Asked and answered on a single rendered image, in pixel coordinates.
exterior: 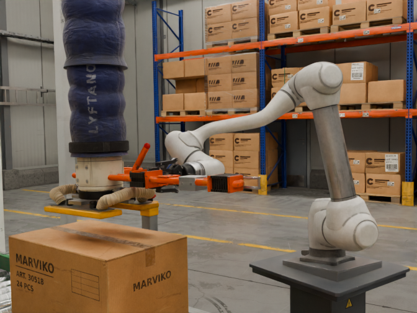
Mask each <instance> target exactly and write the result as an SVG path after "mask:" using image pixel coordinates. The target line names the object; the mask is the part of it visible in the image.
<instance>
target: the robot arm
mask: <svg viewBox="0 0 417 313"><path fill-rule="evenodd" d="M342 83H343V73H342V71H341V69H340V68H339V67H338V66H337V65H335V64H334V63H330V62H327V61H321V62H316V63H313V64H311V65H308V66H306V67H304V68H303V69H302V70H300V71H299V72H298V73H296V74H295V75H294V76H293V77H292V78H291V79H289V80H288V82H286V83H285V84H284V85H283V87H282V88H281V89H280V90H279V91H278V92H277V93H276V95H275V96H274V97H273V99H272V100H271V101H270V103H269V104H268V105H267V106H266V107H265V108H264V109H263V110H261V111H260V112H257V113H255V114H251V115H248V116H243V117H236V118H232V119H226V120H220V121H216V122H211V123H209V124H206V125H203V126H201V127H200V128H198V129H196V130H194V131H187V132H180V131H172V132H170V133H169V134H168V135H167V136H166V138H165V143H164V144H165V147H166V149H167V151H168V153H169V154H170V156H171V157H172V158H171V159H170V160H166V161H159V162H156V163H155V165H156V166H155V167H153V168H149V171H154V170H162V171H163V172H167V173H169V175H180V176H187V174H196V175H201V176H207V175H217V174H224V173H225V167H224V165H223V163H222V162H220V161H219V160H217V159H214V158H212V157H210V156H208V155H206V154H205V153H203V152H202V149H203V148H204V147H203V146H204V142H205V141H206V140H207V139H208V138H209V137H211V136H213V135H216V134H222V133H227V132H236V131H241V130H249V129H255V128H259V127H262V126H265V125H267V124H270V123H271V122H273V121H275V120H276V119H278V118H279V117H280V116H282V115H284V114H285V113H287V112H289V111H291V110H292V109H294V108H295V107H297V106H298V105H299V104H301V103H302V102H306V104H307V107H308V108H309V109H310V110H312V113H313V118H314V121H315V127H316V132H317V136H318V141H319V145H320V150H321V155H322V159H323V164H324V168H325V174H326V179H327V183H328V188H329V192H330V197H331V198H321V199H315V201H314V202H313V203H312V205H311V207H310V210H309V213H308V239H309V247H310V248H309V249H308V250H302V251H301V254H302V255H304V256H301V257H300V261H308V262H312V263H320V264H325V265H330V266H337V265H339V264H342V263H345V262H347V261H352V260H355V256H352V255H347V254H346V251H350V252H358V251H361V250H365V249H367V248H370V247H372V246H373V245H374V244H375V243H376V241H377V239H378V237H379V229H378V226H377V223H376V221H375V219H374V218H373V217H372V216H371V214H370V212H369V210H368V208H367V206H366V204H365V201H364V200H363V199H362V198H361V197H359V196H356V190H355V187H354V181H353V178H352V172H351V167H350V163H349V158H348V152H347V148H346V143H345V139H344V134H343V128H342V125H341V119H340V116H339V111H338V104H339V101H340V92H341V86H342ZM169 164H173V165H174V166H173V167H172V168H171V169H167V168H161V166H162V165H169ZM164 186H166V185H163V186H160V187H156V188H149V189H156V193H170V192H172V193H178V190H177V187H178V186H179V185H178V184H174V187H172V188H166V189H161V188H162V187H164Z"/></svg>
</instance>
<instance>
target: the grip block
mask: <svg viewBox="0 0 417 313"><path fill-rule="evenodd" d="M142 171H145V174H144V173H140V172H142ZM129 175H130V187H131V188H134V187H137V188H144V187H145V189H148V188H156V187H160V186H163V185H158V184H159V183H150V182H149V181H148V178H149V177H150V176H154V177H157V176H162V175H163V171H162V170H154V171H149V170H148V171H147V169H145V170H134V171H130V172H129Z"/></svg>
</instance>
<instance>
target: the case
mask: <svg viewBox="0 0 417 313"><path fill-rule="evenodd" d="M9 261H10V276H11V304H12V313H189V298H188V264H187V236H183V235H176V234H170V233H166V232H159V231H155V230H148V229H141V228H137V227H130V226H126V225H119V224H112V223H108V222H101V221H97V220H90V219H89V220H83V221H79V222H73V223H70V224H65V225H59V226H55V227H49V228H45V229H40V230H34V231H31V232H25V233H21V234H16V235H10V236H9Z"/></svg>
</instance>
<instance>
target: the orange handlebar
mask: <svg viewBox="0 0 417 313"><path fill-rule="evenodd" d="M131 170H132V167H124V174H118V175H108V179H109V180H111V181H130V175H129V172H130V171H131ZM72 177H73V178H76V173H73V174H72ZM179 177H180V175H162V176H157V177H154V176H150V177H149V178H148V181H149V182H150V183H159V184H158V185H167V186H169V185H171V186H173V185H174V184H179ZM195 184H196V185H197V186H207V178H204V179H196V180H195ZM232 185H233V187H234V188H240V187H242V186H244V181H243V180H242V179H240V180H236V181H234V182H233V184H232Z"/></svg>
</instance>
